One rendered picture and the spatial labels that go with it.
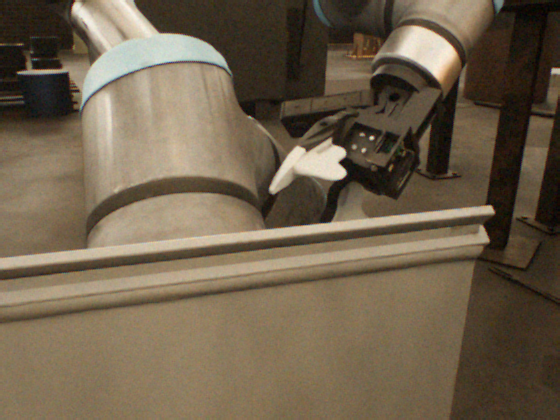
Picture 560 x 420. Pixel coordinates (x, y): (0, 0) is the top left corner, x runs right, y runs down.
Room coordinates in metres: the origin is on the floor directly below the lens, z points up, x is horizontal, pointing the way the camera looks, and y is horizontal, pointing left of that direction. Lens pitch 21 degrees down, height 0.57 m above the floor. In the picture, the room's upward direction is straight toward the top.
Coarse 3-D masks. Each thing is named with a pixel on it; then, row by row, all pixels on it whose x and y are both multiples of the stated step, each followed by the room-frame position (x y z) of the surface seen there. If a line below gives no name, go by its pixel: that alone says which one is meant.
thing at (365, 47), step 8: (360, 40) 7.78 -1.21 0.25; (368, 40) 7.90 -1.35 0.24; (376, 40) 7.94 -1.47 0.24; (360, 48) 7.76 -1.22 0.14; (368, 48) 7.90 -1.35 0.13; (376, 48) 7.93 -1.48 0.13; (344, 56) 7.96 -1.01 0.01; (352, 56) 7.75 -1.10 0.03; (360, 56) 7.74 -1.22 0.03; (368, 56) 7.77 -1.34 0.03
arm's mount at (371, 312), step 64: (64, 256) 0.22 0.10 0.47; (128, 256) 0.22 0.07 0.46; (192, 256) 0.24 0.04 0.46; (256, 256) 0.25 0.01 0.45; (320, 256) 0.25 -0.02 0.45; (384, 256) 0.26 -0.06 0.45; (448, 256) 0.27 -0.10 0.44; (0, 320) 0.21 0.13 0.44; (64, 320) 0.22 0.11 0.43; (128, 320) 0.23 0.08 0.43; (192, 320) 0.24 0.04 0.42; (256, 320) 0.24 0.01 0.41; (320, 320) 0.25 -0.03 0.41; (384, 320) 0.27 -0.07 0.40; (448, 320) 0.28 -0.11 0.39; (0, 384) 0.21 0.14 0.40; (64, 384) 0.22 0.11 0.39; (128, 384) 0.23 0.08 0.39; (192, 384) 0.23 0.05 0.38; (256, 384) 0.24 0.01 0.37; (320, 384) 0.26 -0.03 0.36; (384, 384) 0.27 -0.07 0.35; (448, 384) 0.28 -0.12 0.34
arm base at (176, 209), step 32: (128, 192) 0.36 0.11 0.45; (160, 192) 0.36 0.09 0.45; (192, 192) 0.36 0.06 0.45; (224, 192) 0.38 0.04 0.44; (96, 224) 0.36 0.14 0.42; (128, 224) 0.34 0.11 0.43; (160, 224) 0.33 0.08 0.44; (192, 224) 0.33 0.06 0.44; (224, 224) 0.34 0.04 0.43; (256, 224) 0.37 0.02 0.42
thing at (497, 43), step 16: (496, 32) 3.69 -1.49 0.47; (480, 48) 3.78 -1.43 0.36; (496, 48) 3.68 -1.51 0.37; (544, 48) 3.62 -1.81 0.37; (480, 64) 3.76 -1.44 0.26; (496, 64) 3.67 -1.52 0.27; (544, 64) 3.64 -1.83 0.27; (464, 80) 3.96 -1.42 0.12; (480, 80) 3.74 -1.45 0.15; (496, 80) 3.66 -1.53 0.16; (544, 80) 3.65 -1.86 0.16; (464, 96) 3.89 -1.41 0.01; (480, 96) 3.73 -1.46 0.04; (496, 96) 3.65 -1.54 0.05; (544, 96) 3.68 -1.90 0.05
